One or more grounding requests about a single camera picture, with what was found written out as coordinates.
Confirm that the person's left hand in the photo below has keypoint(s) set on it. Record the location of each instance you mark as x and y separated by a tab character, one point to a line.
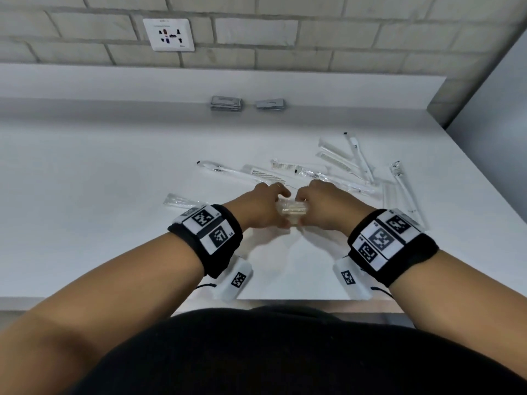
257	207

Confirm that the person's right hand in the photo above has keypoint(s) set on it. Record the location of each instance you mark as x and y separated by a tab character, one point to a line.
333	209

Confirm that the person's left forearm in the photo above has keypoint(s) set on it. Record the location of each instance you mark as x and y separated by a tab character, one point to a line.
103	304

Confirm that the person's right forearm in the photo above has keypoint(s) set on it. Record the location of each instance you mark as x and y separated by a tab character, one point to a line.
465	304

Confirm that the black left wristband with markers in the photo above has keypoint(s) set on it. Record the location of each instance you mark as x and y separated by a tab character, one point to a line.
197	246

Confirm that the black wristband with markers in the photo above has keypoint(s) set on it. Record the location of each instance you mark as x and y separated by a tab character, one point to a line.
197	246
411	259

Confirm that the black right wristband with markers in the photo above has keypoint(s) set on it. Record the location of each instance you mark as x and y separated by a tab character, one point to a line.
411	259

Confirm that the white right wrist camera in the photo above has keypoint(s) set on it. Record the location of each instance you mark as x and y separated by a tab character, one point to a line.
354	283

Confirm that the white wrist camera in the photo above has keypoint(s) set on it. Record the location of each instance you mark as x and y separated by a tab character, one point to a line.
354	283
234	283

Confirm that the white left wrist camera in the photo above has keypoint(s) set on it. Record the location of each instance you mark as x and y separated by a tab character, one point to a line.
234	283

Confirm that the white wall socket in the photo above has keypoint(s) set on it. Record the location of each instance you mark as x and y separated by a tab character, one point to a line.
156	43

